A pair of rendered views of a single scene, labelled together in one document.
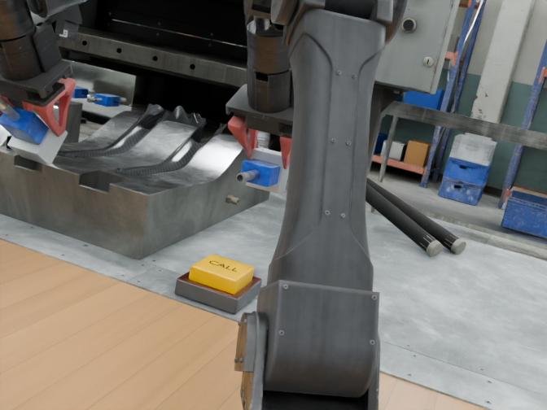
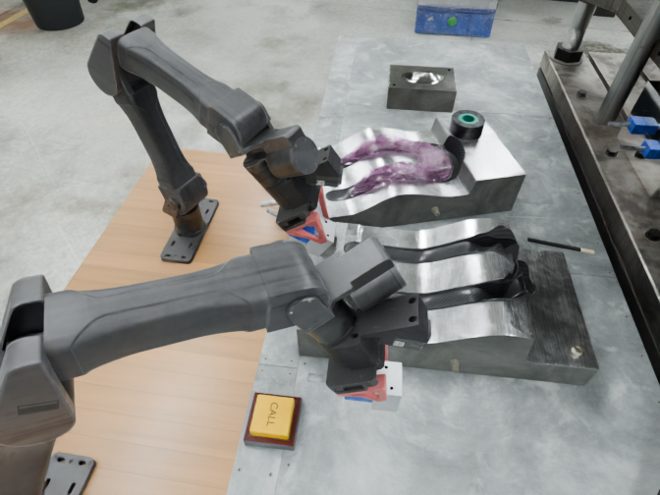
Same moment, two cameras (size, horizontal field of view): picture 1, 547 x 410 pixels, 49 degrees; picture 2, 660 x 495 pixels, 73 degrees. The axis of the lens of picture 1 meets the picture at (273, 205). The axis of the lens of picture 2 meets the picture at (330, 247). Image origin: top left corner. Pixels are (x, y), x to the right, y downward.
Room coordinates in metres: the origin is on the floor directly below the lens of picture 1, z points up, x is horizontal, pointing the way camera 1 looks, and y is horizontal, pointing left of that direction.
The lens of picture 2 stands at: (0.72, -0.24, 1.53)
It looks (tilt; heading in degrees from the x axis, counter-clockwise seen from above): 48 degrees down; 80
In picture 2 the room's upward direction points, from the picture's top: straight up
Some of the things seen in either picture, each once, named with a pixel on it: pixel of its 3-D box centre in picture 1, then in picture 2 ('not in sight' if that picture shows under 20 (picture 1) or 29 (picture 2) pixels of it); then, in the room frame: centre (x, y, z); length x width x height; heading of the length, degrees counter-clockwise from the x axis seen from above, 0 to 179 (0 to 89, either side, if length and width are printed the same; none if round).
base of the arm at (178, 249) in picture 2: not in sight; (188, 217); (0.53, 0.52, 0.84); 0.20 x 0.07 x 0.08; 71
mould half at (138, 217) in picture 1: (158, 166); (441, 289); (1.01, 0.21, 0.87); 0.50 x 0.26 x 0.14; 163
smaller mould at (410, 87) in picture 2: not in sight; (420, 87); (1.23, 0.99, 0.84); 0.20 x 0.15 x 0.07; 163
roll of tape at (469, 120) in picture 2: not in sight; (467, 125); (1.22, 0.63, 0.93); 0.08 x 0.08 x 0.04
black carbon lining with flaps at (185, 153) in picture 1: (152, 137); (437, 266); (1.00, 0.22, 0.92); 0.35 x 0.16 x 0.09; 163
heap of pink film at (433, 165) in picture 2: not in sight; (399, 158); (1.03, 0.57, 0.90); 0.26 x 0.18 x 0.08; 0
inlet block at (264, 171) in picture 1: (257, 172); (353, 382); (0.80, 0.03, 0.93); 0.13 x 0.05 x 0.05; 163
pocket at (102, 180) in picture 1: (102, 189); not in sight; (0.78, 0.23, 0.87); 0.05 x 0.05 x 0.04; 73
